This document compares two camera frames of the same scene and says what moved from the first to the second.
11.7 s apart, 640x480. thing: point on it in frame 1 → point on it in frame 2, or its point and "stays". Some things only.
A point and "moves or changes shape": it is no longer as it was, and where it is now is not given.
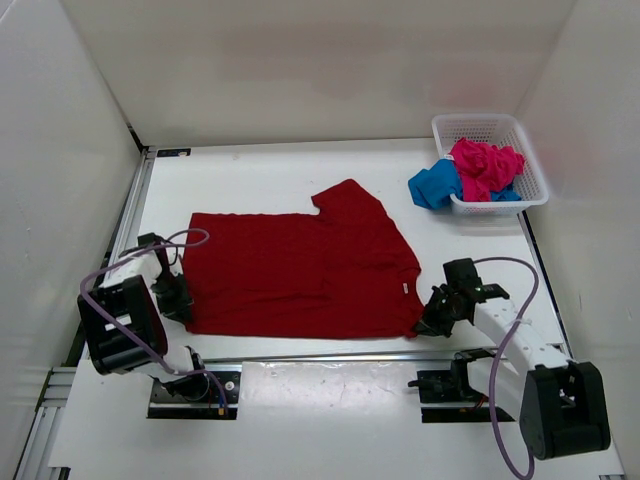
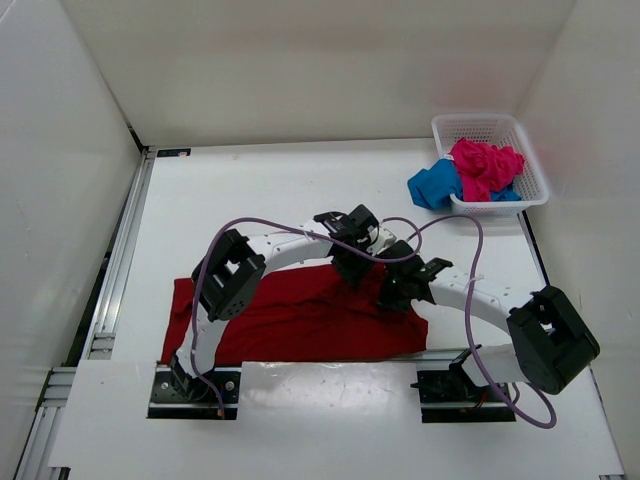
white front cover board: (293, 420) stays
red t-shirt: (343, 272) moves or changes shape
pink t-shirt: (485, 168) stays
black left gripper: (179, 308) → (355, 275)
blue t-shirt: (432, 187) stays
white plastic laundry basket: (503, 130) stays
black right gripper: (429, 324) → (389, 303)
